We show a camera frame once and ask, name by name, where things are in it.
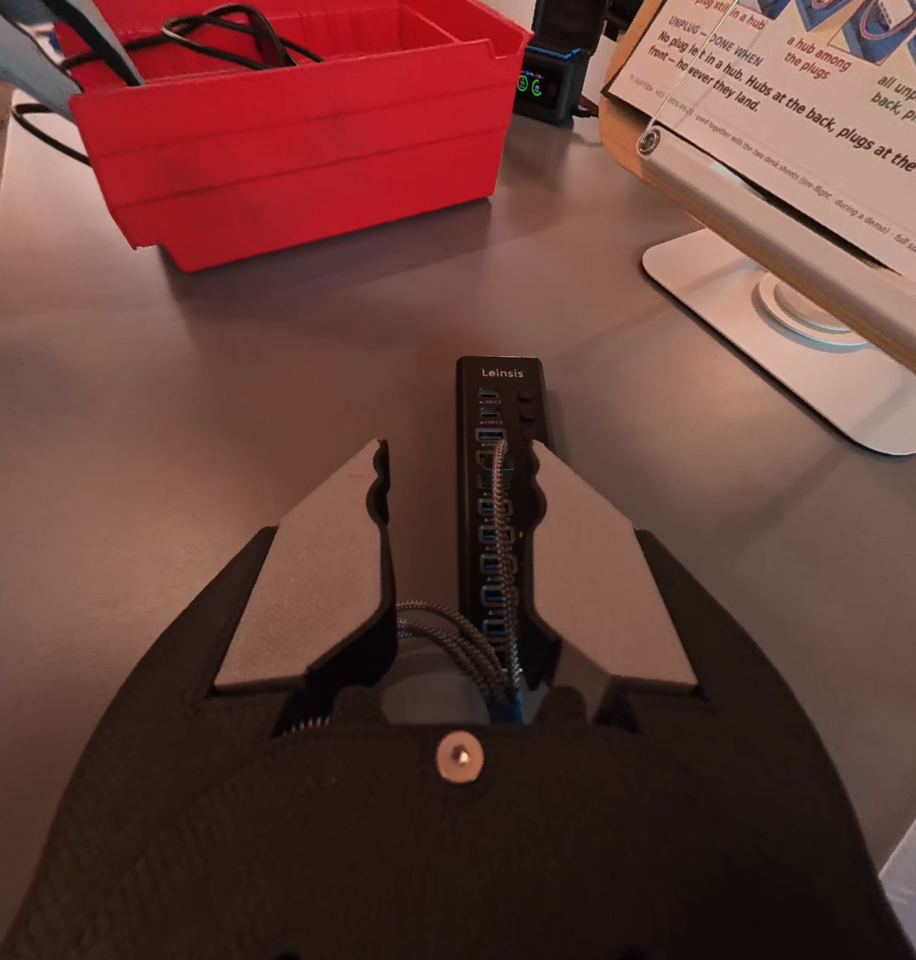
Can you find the red plastic bin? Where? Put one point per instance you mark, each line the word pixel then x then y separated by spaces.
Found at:
pixel 278 165

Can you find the printed instruction sheet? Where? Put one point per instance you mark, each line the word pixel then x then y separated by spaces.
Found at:
pixel 803 90

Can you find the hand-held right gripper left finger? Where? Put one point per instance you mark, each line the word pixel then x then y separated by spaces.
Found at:
pixel 315 592

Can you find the black multi-port usb hub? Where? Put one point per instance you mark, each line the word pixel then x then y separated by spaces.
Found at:
pixel 503 390

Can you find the white stand base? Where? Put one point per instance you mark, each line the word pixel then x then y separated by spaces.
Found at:
pixel 728 300

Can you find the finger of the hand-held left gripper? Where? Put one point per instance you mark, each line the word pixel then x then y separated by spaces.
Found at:
pixel 23 37

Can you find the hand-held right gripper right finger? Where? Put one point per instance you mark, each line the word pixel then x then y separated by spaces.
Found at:
pixel 608 592

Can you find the clear plastic bin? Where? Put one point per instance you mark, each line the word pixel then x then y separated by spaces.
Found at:
pixel 915 862

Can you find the small black display device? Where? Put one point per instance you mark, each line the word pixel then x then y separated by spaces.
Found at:
pixel 552 94

